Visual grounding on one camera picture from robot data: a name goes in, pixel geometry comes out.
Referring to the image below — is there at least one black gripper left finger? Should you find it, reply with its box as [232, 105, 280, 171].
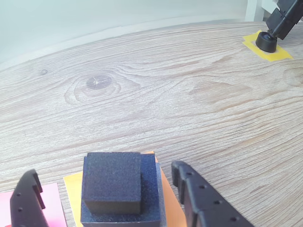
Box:
[9, 169, 50, 227]

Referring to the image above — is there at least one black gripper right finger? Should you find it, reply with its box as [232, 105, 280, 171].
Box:
[171, 160, 256, 227]

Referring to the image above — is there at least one medium black block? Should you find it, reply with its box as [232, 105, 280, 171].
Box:
[80, 153, 161, 227]

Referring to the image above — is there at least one small black cube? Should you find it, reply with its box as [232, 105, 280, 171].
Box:
[81, 152, 143, 215]

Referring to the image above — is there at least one pink paper sheet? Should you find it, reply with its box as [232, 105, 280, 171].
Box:
[0, 182, 67, 227]

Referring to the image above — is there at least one orange paper sheet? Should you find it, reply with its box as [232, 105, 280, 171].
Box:
[63, 150, 186, 227]

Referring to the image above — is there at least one yellow paper sheet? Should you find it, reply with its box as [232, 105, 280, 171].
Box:
[241, 29, 294, 63]

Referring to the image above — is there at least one white furniture piece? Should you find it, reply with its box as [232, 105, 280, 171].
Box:
[245, 0, 303, 23]

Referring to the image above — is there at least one black stand leg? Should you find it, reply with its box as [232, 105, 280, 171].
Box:
[265, 0, 303, 40]

